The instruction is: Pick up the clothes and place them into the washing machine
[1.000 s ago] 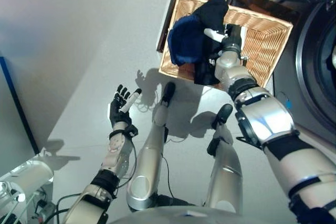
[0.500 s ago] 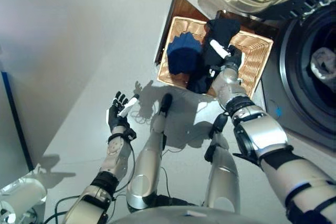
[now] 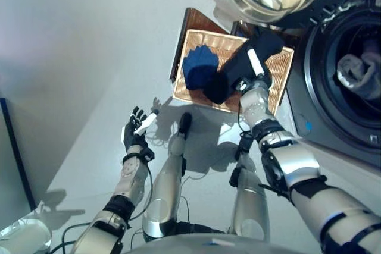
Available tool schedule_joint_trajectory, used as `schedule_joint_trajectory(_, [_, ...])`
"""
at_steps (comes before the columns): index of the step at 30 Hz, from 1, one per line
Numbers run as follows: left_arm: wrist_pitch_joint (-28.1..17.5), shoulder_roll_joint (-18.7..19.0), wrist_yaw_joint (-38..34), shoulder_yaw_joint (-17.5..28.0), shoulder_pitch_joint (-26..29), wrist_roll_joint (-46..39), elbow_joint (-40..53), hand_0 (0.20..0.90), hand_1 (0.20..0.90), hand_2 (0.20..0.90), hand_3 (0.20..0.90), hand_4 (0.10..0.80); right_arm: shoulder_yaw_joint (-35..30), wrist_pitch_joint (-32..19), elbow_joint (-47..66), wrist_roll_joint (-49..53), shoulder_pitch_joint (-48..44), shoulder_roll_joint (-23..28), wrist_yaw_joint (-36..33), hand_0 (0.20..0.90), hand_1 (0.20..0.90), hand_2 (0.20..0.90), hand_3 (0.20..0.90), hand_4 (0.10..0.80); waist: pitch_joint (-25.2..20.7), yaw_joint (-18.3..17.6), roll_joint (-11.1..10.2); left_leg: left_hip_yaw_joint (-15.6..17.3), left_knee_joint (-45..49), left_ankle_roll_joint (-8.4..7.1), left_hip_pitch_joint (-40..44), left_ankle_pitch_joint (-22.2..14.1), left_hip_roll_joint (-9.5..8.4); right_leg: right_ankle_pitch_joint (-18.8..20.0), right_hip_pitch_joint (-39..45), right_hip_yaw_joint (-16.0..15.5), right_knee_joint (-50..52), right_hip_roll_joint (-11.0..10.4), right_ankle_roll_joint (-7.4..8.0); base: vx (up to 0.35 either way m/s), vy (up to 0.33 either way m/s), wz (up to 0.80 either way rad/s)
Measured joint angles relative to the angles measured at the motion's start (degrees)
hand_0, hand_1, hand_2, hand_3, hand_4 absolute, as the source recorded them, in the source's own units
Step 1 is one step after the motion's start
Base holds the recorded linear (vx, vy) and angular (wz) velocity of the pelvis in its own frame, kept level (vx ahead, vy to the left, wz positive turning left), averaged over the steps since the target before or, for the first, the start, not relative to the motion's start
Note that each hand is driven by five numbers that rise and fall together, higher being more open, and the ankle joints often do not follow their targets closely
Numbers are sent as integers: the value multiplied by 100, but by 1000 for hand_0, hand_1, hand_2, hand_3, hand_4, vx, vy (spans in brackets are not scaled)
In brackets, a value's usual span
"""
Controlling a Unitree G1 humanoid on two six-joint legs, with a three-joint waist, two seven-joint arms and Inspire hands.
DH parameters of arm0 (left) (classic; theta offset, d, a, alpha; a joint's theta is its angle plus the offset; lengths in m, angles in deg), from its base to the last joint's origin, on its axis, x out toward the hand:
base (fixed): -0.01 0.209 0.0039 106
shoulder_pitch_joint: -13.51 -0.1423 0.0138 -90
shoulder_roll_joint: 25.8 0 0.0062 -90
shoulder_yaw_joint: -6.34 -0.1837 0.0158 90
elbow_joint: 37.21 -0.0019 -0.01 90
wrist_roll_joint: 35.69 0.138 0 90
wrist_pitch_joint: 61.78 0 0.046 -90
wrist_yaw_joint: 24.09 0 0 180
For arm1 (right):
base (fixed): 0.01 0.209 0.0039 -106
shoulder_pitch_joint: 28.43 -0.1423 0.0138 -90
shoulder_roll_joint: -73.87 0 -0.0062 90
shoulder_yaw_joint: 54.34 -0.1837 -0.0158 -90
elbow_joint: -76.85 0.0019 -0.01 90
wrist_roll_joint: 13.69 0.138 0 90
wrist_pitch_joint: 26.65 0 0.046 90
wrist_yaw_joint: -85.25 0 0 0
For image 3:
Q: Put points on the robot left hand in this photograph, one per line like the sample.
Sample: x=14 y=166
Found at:
x=132 y=138

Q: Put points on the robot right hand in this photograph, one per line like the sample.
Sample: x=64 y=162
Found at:
x=255 y=62

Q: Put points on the long black garment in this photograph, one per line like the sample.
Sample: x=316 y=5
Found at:
x=238 y=63

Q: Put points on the white garment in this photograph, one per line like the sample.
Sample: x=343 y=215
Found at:
x=354 y=72

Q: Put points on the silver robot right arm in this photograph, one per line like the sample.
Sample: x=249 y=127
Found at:
x=291 y=170

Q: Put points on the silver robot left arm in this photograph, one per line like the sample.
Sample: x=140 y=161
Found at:
x=131 y=176

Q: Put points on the grey front-load washing machine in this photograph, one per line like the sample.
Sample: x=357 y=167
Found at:
x=300 y=111

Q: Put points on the rectangular wicker laundry basket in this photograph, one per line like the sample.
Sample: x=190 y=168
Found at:
x=276 y=81

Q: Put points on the blue garment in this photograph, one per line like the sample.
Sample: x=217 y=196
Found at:
x=199 y=63

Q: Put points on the silver robot left leg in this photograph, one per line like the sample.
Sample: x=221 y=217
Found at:
x=166 y=182

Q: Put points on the silver robot leg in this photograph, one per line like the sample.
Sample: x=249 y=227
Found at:
x=250 y=200
x=166 y=182

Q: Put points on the brown wooden stool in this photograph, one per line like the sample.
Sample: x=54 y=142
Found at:
x=193 y=19

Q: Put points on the grey robot torso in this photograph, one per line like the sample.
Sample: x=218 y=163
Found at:
x=208 y=245

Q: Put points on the silver robot right leg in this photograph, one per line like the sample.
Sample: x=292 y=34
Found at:
x=250 y=200

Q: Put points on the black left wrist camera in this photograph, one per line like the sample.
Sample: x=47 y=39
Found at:
x=148 y=156

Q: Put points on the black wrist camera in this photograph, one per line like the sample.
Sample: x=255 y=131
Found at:
x=148 y=156
x=241 y=84

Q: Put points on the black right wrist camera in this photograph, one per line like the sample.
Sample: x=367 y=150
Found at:
x=241 y=84

